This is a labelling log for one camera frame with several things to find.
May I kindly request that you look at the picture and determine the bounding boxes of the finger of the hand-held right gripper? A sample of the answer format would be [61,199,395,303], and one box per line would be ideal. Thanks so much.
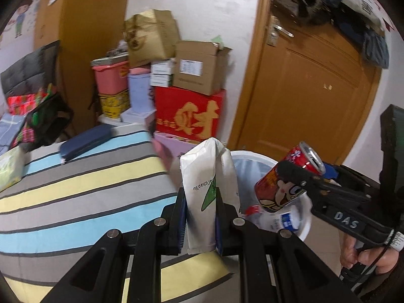
[276,160,370,209]
[323,163,381,194]

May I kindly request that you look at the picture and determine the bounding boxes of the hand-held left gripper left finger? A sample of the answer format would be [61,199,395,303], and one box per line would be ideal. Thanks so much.
[41,187,188,303]

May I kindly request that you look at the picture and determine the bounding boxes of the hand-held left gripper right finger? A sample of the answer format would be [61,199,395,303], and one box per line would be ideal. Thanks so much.
[215,192,360,303]

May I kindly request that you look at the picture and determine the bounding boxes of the red milk can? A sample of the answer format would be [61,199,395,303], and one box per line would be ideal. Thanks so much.
[254,141,325,213]

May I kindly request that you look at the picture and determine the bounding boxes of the white trash bin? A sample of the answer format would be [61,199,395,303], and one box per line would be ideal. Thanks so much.
[229,150,311,242]

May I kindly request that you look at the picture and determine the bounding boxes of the white paper bag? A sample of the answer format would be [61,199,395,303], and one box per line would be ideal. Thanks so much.
[180,137,240,256]

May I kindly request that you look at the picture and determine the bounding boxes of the person's right forearm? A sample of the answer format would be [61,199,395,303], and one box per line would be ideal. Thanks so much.
[360,268,404,303]

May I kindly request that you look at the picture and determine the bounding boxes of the person's right hand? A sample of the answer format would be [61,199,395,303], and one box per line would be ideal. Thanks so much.
[340,235,400,275]

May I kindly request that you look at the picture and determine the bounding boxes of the white cup blue label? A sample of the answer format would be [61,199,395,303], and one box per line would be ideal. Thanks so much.
[268,210,300,232]

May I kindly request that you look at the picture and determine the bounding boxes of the wooden door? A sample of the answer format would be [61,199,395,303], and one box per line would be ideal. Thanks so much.
[227,0,384,171]

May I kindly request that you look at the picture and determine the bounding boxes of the pink flat box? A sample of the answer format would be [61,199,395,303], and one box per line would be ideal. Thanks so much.
[154,132,221,172]

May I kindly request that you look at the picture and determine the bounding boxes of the red box gold print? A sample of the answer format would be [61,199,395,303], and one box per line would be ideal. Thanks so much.
[154,86,226,142]

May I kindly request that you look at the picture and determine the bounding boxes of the white flat box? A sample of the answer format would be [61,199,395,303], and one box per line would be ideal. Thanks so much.
[120,107,157,130]

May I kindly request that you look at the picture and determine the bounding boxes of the dark blue case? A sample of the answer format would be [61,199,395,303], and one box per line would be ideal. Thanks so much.
[60,124,115,165]

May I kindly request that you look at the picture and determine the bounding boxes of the blue denim bag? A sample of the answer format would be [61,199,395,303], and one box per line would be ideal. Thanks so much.
[333,6,390,69]

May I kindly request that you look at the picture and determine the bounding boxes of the cardboard box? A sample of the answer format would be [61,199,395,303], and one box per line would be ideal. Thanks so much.
[172,39,232,96]

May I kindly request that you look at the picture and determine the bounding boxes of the yellow box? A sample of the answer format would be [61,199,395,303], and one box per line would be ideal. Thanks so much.
[99,91,131,119]

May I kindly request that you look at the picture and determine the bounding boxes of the lavender box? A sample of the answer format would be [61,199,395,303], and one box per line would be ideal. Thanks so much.
[128,72,155,114]

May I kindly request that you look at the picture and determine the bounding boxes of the pink plastic bin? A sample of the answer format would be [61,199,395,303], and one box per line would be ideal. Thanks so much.
[91,60,130,95]

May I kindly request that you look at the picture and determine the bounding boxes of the black plaid-lined bag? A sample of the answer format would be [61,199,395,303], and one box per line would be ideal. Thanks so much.
[16,93,74,152]

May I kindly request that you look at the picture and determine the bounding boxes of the white printed bag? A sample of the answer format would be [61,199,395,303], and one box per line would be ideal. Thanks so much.
[344,0,395,32]

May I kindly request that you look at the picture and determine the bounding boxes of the camouflage bag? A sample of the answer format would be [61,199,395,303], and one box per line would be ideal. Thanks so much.
[268,0,332,27]

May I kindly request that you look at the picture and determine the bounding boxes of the green tissue pack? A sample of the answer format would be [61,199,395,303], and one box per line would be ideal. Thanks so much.
[0,147,26,193]

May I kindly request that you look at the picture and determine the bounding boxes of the patterned tray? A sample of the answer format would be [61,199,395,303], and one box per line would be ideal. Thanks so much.
[91,50,129,67]

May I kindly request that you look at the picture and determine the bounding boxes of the brown paper bag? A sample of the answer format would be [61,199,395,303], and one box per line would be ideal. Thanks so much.
[124,9,181,69]

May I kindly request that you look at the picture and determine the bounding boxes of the blue folded cloth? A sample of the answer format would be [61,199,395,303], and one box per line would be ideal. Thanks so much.
[0,114,27,157]

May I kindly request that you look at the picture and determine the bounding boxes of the red plaid cloth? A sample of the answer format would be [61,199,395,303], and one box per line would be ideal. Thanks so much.
[7,84,56,116]

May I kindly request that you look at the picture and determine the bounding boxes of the wooden wardrobe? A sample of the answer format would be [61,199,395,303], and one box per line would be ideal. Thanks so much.
[33,0,133,142]

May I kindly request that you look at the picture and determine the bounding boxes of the grey padded cushion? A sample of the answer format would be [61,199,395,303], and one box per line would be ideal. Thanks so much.
[0,40,60,102]

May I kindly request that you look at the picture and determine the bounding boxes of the metal door handle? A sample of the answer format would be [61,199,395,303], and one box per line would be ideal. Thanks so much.
[267,15,295,46]

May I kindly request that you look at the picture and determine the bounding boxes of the cartoon couple wall sticker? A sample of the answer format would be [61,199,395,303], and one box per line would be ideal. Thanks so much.
[0,0,45,49]

